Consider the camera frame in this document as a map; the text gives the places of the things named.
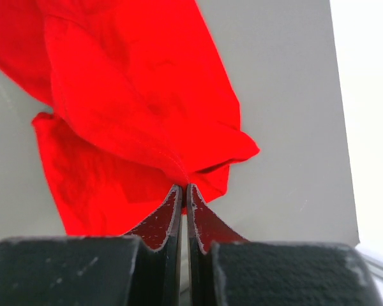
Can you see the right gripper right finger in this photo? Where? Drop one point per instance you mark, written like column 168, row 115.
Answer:
column 227, row 269

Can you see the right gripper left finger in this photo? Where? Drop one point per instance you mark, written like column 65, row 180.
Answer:
column 139, row 268

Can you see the red t shirt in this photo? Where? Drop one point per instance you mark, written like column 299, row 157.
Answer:
column 140, row 102

